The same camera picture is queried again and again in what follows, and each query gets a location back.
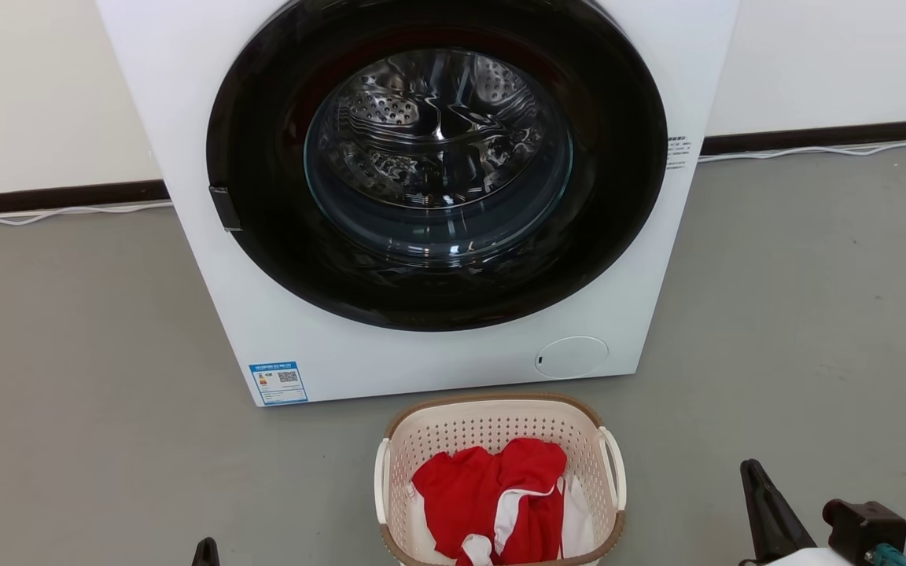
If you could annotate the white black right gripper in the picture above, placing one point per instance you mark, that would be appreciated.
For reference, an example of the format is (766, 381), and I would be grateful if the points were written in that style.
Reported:
(811, 558)

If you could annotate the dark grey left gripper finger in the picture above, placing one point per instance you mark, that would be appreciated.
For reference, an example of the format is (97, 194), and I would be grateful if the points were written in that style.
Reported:
(205, 554)

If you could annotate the cream perforated laundry basket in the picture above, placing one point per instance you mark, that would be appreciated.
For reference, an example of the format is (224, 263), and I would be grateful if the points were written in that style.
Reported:
(492, 420)

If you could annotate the blue energy label sticker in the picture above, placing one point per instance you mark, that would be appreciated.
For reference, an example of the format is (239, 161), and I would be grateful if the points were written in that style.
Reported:
(278, 383)

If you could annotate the round white filter cover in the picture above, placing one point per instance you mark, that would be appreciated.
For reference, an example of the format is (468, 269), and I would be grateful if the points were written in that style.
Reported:
(571, 358)

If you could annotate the red and white garment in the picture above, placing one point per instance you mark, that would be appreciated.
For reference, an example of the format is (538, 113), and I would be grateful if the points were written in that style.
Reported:
(461, 503)

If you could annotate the white front-load washing machine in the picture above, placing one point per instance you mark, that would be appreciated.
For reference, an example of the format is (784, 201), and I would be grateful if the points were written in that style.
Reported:
(421, 362)

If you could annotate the black round washer door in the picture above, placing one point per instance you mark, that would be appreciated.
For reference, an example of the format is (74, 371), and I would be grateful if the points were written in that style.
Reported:
(618, 204)

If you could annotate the small printed text label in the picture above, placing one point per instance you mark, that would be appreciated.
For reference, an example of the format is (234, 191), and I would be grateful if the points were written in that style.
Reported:
(679, 152)

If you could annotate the black baseboard strip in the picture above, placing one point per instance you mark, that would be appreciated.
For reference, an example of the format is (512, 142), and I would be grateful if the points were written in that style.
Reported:
(830, 135)
(52, 197)

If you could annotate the steel washing drum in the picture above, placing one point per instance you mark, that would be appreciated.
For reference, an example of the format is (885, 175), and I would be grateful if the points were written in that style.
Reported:
(414, 110)

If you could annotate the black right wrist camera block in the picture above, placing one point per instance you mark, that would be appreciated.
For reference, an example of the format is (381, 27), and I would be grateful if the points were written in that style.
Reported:
(866, 527)

